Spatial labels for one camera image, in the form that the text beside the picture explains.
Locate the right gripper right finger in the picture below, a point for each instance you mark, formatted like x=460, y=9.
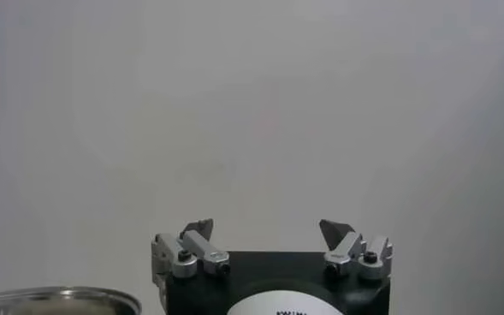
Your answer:
x=345, y=252

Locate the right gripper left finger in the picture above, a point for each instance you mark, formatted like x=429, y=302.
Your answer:
x=200, y=246

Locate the stainless steel steamer basket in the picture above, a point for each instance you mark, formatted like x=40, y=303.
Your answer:
x=63, y=293

